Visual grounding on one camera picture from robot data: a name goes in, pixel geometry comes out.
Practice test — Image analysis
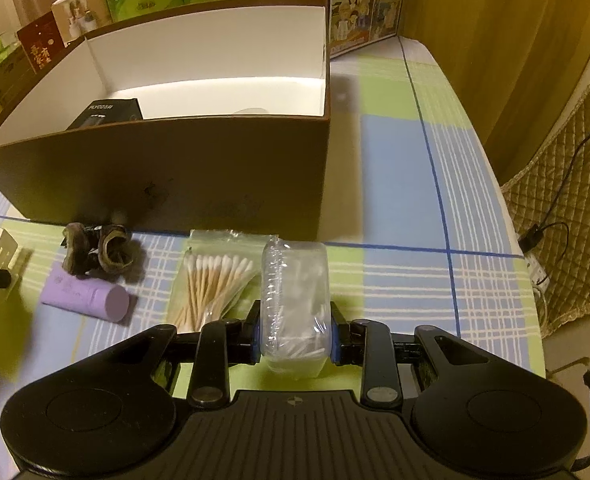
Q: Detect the white product box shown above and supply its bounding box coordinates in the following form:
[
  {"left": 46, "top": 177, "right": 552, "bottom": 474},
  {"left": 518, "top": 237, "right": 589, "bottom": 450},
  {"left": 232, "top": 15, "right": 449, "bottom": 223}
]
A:
[{"left": 51, "top": 0, "right": 111, "bottom": 43}]

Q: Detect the dark brown scrunchie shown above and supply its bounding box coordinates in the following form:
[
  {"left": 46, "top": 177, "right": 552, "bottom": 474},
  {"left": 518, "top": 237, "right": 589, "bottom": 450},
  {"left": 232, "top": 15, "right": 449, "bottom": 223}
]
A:
[{"left": 61, "top": 222, "right": 133, "bottom": 277}]

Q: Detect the black power cable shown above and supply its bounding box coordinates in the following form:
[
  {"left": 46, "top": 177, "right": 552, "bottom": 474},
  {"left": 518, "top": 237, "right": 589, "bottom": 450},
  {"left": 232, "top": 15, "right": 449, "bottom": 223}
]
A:
[{"left": 519, "top": 105, "right": 590, "bottom": 253}]

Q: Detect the red gift box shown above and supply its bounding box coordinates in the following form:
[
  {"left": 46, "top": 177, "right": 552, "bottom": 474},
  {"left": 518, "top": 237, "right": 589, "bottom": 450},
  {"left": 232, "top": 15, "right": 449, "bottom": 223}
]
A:
[{"left": 16, "top": 10, "right": 69, "bottom": 73}]

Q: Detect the purple tube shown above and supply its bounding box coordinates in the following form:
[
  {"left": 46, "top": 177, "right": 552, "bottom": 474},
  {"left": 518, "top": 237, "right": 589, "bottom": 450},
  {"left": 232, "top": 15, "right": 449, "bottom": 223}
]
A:
[{"left": 40, "top": 262, "right": 131, "bottom": 323}]

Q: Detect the bag of cotton swabs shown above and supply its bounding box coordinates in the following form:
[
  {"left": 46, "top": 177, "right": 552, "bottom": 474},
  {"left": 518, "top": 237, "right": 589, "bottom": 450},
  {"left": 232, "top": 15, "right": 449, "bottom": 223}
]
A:
[{"left": 167, "top": 230, "right": 268, "bottom": 335}]

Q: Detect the blue printed carton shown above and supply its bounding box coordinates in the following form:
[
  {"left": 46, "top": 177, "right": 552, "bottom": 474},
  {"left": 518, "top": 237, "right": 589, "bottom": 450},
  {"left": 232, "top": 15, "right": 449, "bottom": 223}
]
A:
[{"left": 277, "top": 0, "right": 408, "bottom": 58}]

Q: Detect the checked cloth desktop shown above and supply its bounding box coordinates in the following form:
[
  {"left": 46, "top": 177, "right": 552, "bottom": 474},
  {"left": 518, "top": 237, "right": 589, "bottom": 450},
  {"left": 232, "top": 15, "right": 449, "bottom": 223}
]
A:
[{"left": 0, "top": 35, "right": 548, "bottom": 403}]

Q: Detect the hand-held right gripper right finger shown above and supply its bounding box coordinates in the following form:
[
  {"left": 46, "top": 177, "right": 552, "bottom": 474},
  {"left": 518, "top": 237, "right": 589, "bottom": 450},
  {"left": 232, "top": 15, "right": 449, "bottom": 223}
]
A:
[{"left": 328, "top": 302, "right": 480, "bottom": 408}]

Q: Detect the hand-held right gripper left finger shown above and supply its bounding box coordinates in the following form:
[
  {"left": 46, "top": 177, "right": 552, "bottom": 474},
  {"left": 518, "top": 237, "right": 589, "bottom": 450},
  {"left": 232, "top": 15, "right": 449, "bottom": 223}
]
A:
[{"left": 109, "top": 301, "right": 265, "bottom": 408}]

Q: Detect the brown cardboard storage box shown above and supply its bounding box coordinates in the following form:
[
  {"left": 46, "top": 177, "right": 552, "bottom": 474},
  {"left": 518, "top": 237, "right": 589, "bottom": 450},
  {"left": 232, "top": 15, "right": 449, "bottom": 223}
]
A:
[{"left": 0, "top": 0, "right": 332, "bottom": 242}]

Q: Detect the golden curtain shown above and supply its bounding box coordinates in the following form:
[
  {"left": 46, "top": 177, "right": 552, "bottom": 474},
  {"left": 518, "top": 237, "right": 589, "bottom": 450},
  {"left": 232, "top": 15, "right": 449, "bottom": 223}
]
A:
[{"left": 400, "top": 0, "right": 590, "bottom": 181}]

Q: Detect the black shaver box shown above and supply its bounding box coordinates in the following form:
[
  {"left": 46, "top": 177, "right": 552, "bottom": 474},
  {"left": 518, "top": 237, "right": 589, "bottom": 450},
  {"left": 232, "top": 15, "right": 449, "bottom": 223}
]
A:
[{"left": 68, "top": 98, "right": 143, "bottom": 132}]

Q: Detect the clear plastic swab box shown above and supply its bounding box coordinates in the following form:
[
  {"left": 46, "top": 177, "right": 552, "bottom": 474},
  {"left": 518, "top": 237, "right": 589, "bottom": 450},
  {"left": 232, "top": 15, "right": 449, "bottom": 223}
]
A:
[{"left": 261, "top": 240, "right": 332, "bottom": 378}]

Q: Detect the chair with quilted cover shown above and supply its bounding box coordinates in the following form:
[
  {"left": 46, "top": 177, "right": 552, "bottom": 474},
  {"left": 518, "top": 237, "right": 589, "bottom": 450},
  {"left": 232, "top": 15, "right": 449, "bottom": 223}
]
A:
[{"left": 500, "top": 60, "right": 590, "bottom": 337}]

